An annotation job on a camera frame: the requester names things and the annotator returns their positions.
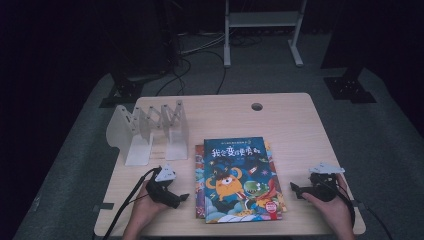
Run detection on thin black table cable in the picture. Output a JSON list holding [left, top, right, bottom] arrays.
[[364, 203, 395, 240]]

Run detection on black floor cable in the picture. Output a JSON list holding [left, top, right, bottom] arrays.
[[199, 49, 228, 96], [154, 57, 193, 98]]

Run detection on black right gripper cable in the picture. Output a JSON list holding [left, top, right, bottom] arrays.
[[314, 173, 356, 229]]

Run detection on person's right hand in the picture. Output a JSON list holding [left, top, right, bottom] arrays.
[[301, 173, 355, 234]]

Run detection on black stand base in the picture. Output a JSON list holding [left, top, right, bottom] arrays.
[[99, 77, 145, 109], [323, 68, 378, 104]]

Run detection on grey table edge clip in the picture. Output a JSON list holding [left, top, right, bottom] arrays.
[[349, 199, 368, 210], [92, 202, 115, 213]]

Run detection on white expandable book rack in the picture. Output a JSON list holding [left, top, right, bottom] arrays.
[[105, 99, 190, 167]]

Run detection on white floor cables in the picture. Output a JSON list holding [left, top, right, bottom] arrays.
[[179, 32, 228, 56]]

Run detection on light blue animals picture book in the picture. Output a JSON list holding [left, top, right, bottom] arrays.
[[194, 141, 288, 220]]

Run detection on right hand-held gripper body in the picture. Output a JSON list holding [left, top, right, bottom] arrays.
[[308, 162, 346, 203]]

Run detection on person's left hand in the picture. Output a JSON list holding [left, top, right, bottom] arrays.
[[128, 181, 171, 231]]

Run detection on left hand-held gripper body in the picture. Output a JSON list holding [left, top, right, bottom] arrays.
[[145, 163, 183, 208]]

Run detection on dark blue monster picture book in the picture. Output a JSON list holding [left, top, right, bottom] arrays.
[[203, 136, 283, 224]]

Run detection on white metal desk frame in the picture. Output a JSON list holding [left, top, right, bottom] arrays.
[[223, 0, 308, 68]]

